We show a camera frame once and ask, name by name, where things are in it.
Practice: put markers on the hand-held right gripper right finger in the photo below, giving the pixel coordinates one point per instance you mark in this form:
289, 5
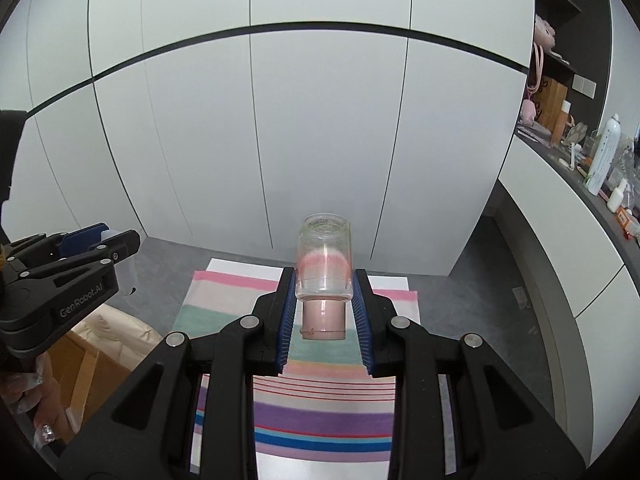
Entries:
362, 320

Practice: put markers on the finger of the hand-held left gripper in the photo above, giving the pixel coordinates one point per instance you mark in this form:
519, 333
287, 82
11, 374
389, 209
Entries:
122, 246
82, 237

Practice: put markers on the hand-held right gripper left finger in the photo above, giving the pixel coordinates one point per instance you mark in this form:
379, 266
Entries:
285, 315

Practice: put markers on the clear jar with pink cap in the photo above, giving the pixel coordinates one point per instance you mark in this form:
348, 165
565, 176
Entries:
322, 260

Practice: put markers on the cardboard box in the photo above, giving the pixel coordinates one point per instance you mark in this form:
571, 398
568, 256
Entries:
95, 375

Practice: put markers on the person's left hand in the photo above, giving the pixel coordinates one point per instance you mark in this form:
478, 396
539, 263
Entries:
47, 400

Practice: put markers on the white side table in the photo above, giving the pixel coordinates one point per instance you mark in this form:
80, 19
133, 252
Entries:
240, 265

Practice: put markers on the dark cabinet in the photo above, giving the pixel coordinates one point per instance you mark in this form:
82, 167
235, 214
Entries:
10, 160

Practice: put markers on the white wardrobe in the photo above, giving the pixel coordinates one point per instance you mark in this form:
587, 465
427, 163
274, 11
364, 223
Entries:
300, 110

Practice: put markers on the white curved cabinet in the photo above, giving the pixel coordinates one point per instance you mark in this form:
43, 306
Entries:
560, 220

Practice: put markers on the small pink plush toy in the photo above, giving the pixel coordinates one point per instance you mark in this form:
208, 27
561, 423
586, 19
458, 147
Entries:
529, 111

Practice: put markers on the small orange box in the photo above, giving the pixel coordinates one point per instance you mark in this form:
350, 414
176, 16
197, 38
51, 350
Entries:
626, 219

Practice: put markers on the small white bottle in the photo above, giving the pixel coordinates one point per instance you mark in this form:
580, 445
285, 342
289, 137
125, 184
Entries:
617, 195

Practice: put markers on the brown box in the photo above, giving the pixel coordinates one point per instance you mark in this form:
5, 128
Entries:
550, 105

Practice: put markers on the white spray bottle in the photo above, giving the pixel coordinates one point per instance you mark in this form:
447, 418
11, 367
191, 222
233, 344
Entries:
602, 155

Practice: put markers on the wall socket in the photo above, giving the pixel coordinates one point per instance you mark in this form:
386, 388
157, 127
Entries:
521, 298

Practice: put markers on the wall light switch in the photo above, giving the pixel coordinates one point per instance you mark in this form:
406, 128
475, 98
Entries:
584, 86

